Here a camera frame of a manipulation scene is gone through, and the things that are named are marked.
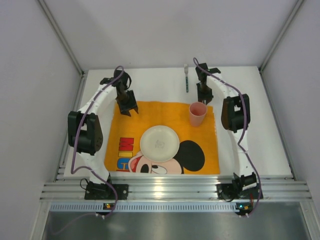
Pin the fork with teal handle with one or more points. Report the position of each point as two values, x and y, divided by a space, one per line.
186 71

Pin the perforated grey cable duct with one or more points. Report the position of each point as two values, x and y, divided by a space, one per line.
148 207

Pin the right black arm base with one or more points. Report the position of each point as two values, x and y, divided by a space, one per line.
242 187

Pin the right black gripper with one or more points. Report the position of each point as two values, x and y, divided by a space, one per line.
205 92

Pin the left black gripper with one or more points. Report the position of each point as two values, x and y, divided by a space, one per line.
128 104

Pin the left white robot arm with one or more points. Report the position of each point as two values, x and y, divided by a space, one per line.
86 130

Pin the pink plastic cup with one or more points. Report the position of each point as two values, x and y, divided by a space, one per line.
197 113

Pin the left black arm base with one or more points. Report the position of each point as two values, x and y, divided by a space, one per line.
101 191

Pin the aluminium mounting rail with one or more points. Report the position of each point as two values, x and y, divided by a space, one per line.
176 188

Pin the orange cartoon mouse towel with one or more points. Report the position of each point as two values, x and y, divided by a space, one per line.
198 151

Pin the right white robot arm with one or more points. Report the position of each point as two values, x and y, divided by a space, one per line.
235 113

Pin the cream round plate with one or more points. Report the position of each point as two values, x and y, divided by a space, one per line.
159 143

